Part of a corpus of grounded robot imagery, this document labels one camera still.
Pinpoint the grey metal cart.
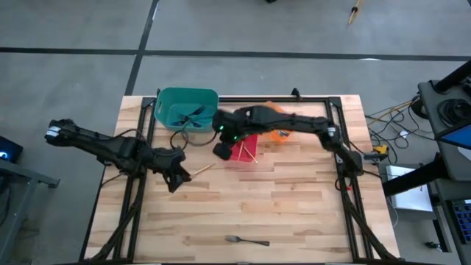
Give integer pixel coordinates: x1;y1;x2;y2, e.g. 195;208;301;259
0;158;61;265

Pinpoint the thin yellow cable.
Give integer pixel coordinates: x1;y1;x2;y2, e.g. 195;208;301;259
367;101;415;124

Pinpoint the teal plastic bin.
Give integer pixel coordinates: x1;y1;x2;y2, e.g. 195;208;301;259
154;87;219;133

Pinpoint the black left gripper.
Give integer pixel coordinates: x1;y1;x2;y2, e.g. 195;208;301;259
154;146;194;194

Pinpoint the dark silver metal fork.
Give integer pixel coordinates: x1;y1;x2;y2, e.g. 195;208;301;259
224;234;271;247

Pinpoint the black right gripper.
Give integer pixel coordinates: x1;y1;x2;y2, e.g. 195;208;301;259
212;107;259;161

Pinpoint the keypad with coloured keys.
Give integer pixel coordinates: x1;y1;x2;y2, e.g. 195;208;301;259
450;198;471;246

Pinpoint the white box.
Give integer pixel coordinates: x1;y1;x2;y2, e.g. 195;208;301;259
385;164;434;213

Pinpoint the black metal post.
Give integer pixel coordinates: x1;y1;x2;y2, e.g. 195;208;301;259
432;58;471;95

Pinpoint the black metal table frame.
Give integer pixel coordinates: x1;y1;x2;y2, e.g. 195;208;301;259
82;96;397;263

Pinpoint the dark grey side cabinet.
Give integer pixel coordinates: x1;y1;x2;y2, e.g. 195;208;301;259
432;178;471;265

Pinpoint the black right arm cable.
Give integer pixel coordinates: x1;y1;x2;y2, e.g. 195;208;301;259
169;126;219;149

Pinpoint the grey workstation desk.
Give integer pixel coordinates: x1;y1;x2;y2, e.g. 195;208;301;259
417;79;471;183

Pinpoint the yellow cable with black plug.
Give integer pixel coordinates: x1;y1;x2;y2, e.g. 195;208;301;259
347;0;365;27

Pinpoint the red plastic bin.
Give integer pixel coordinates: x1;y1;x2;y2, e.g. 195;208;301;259
229;133;259;163

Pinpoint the blue screen panel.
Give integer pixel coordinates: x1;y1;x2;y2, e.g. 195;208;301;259
439;124;471;150

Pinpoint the orange plastic bin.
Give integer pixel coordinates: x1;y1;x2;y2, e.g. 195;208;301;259
263;100;296;144

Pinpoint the black device with blue light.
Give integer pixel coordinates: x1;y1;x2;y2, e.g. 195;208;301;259
0;135;24;165

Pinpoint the coiled black cable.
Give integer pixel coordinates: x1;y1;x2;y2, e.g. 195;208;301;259
437;98;471;128

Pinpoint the black metal beam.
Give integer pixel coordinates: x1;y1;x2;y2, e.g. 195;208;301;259
381;152;448;198

